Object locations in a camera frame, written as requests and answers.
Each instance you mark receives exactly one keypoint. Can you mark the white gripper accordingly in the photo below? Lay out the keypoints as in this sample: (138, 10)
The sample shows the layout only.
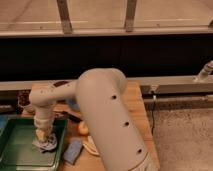
(43, 120)

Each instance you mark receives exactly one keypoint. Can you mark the blue plastic cup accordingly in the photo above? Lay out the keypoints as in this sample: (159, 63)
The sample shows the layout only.
(72, 104)

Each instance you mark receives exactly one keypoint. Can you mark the white cup with dark contents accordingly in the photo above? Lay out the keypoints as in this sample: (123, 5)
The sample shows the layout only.
(24, 102)

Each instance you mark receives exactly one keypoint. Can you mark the black handled utensil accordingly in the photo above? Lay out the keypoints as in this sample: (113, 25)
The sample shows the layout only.
(68, 116)

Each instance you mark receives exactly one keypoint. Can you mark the wooden cutting board table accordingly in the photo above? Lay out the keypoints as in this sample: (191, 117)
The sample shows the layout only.
(88, 162)

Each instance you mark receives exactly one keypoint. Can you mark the metal rail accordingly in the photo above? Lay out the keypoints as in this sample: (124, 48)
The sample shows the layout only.
(163, 86)

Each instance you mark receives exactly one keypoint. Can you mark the grey blue patterned towel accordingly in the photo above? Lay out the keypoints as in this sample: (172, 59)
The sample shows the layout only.
(48, 145)

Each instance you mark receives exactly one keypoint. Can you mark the green plastic tray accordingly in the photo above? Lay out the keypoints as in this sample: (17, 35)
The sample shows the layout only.
(17, 153)

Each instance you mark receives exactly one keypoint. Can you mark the yellow red apple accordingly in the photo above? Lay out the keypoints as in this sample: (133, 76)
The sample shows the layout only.
(83, 129)

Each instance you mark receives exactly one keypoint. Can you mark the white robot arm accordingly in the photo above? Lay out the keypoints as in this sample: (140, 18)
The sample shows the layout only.
(98, 93)

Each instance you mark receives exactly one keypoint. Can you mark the blue sponge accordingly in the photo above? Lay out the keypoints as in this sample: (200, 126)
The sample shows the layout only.
(73, 151)

